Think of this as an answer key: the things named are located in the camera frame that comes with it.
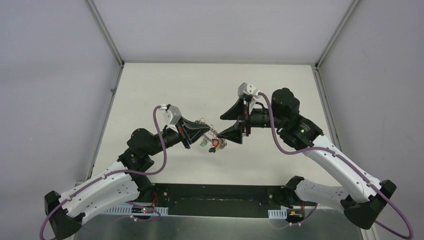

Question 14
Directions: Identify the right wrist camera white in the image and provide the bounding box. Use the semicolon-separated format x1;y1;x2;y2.
237;82;261;113

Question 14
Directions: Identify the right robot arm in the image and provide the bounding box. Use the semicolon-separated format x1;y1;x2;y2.
218;88;397;230

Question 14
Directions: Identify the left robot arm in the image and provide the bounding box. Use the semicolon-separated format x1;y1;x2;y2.
42;117;210;240

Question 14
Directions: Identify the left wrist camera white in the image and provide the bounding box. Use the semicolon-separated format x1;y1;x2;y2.
160;104;182;132

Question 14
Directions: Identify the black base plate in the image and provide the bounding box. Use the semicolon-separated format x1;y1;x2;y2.
120;183;317;219

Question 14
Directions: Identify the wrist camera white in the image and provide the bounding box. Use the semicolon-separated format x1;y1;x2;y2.
160;104;182;132
237;82;261;113

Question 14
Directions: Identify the metal disc with keyrings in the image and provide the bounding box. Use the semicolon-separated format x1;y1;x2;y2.
195;118;227;150

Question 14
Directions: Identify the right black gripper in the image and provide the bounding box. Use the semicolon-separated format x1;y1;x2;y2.
217;96;286;144

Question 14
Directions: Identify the red key tag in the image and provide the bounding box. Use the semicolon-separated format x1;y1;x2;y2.
211;138;220;147

